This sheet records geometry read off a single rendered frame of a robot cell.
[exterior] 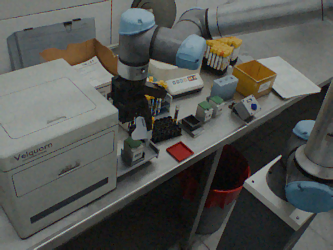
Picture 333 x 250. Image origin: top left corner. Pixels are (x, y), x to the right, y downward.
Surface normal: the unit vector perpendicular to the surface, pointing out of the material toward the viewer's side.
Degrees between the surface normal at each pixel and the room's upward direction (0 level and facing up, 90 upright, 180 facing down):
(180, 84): 25
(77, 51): 87
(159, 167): 0
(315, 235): 0
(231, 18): 67
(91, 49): 89
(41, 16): 90
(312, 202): 97
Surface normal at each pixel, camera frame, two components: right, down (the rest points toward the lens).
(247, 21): -0.33, 0.52
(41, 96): 0.12, -0.75
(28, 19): 0.65, 0.55
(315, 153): -0.80, 0.35
